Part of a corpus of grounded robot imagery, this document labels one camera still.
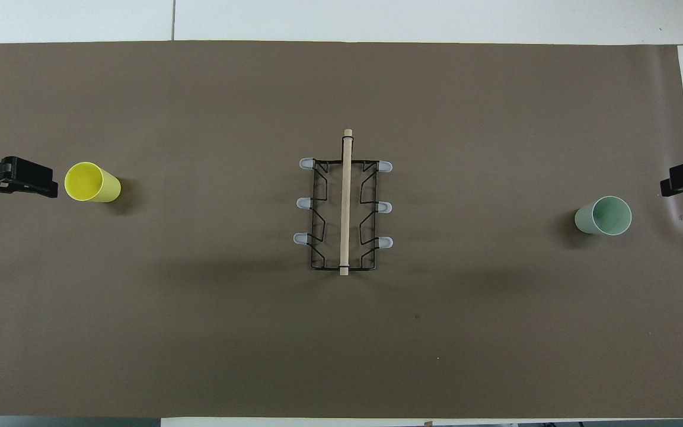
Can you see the yellow plastic cup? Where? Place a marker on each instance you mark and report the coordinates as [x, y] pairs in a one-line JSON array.
[[95, 184]]

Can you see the pale green plastic cup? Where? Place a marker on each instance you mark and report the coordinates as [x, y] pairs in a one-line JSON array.
[[605, 216]]

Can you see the brown paper table mat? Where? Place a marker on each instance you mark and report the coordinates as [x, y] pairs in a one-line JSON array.
[[436, 332]]

